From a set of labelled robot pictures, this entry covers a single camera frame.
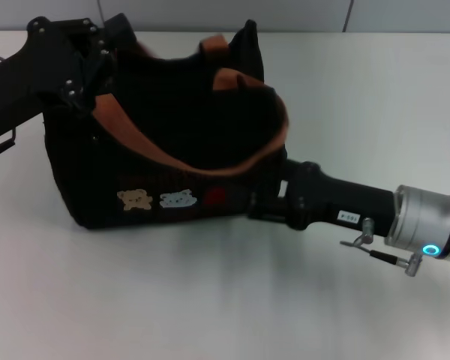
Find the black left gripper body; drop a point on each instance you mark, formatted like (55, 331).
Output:
(26, 78)

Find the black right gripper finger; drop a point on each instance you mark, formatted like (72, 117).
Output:
(268, 208)
(288, 168)

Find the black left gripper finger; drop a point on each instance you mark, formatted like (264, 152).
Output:
(78, 27)
(93, 71)

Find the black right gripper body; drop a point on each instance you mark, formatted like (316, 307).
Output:
(341, 202)

